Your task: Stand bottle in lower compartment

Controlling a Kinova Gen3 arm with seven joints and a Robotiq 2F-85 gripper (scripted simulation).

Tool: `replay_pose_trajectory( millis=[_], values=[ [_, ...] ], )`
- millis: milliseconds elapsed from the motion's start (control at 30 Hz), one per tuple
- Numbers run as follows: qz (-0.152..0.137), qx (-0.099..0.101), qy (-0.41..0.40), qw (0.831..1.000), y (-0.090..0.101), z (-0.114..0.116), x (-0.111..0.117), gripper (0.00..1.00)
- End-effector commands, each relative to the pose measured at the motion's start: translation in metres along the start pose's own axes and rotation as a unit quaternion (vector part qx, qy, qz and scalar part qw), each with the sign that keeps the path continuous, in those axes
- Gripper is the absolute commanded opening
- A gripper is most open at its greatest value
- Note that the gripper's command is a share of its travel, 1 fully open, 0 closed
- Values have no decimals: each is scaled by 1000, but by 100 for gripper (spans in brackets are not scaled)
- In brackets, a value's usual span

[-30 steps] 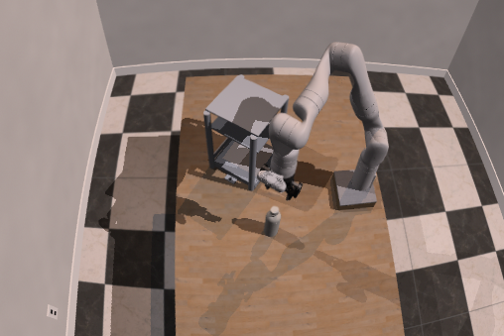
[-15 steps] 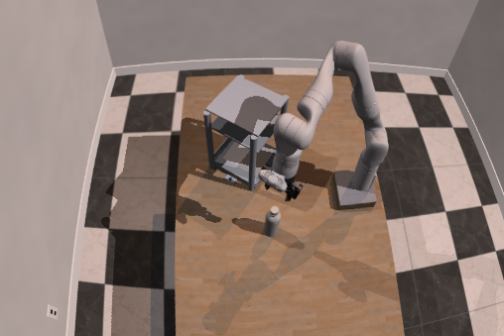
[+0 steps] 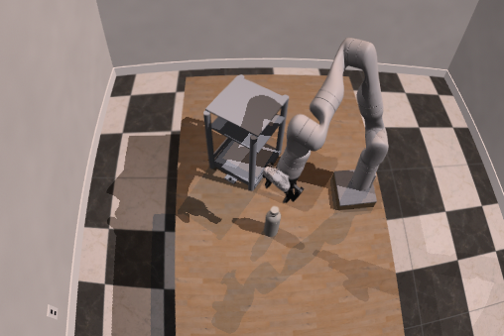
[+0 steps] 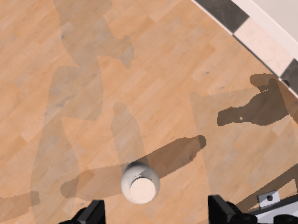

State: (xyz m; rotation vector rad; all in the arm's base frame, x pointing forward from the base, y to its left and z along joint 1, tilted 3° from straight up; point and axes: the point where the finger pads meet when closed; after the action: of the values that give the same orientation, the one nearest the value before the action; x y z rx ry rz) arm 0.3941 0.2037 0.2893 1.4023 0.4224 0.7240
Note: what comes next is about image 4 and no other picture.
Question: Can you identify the grey shelving unit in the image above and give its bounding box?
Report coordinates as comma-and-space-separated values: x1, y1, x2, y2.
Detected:
247, 190, 298, 224

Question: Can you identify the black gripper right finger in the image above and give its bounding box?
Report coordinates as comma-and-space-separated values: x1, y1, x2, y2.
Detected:
208, 195, 298, 224

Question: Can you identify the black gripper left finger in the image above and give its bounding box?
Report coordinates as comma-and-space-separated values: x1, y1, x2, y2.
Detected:
58, 200, 106, 224

